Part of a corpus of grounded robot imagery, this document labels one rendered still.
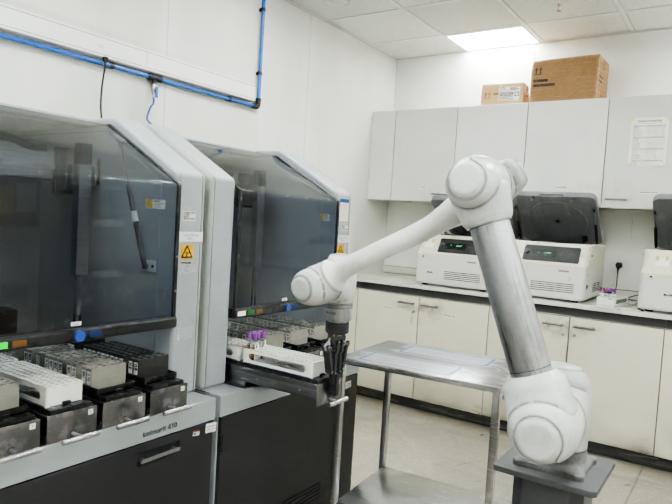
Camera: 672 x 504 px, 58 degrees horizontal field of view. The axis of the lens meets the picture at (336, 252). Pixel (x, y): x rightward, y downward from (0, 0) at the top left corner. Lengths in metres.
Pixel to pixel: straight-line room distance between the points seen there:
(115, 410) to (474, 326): 2.88
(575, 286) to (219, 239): 2.52
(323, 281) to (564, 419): 0.71
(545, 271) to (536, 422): 2.61
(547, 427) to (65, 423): 1.15
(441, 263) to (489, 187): 2.81
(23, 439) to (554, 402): 1.23
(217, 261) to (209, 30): 1.87
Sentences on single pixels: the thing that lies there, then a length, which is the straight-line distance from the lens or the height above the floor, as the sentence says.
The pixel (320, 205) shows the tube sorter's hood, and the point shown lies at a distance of 2.45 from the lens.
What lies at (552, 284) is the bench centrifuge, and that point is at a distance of 4.03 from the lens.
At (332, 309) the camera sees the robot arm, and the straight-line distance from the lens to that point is 1.88.
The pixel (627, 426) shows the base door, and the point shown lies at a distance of 4.06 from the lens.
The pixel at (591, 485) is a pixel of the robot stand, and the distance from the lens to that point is 1.74.
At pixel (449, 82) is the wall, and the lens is 5.09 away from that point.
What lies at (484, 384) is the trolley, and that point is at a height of 0.82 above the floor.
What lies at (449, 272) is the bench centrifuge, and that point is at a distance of 4.24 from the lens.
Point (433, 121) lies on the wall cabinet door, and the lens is 4.69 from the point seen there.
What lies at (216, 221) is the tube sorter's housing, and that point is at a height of 1.29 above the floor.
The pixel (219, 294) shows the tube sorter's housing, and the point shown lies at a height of 1.05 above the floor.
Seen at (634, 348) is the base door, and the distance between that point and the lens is 3.96.
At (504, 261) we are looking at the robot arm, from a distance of 1.51.
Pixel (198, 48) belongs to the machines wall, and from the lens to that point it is 3.56.
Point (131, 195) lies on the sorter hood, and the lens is 1.80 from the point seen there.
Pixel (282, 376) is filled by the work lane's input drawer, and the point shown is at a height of 0.80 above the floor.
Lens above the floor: 1.32
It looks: 3 degrees down
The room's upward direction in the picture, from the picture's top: 3 degrees clockwise
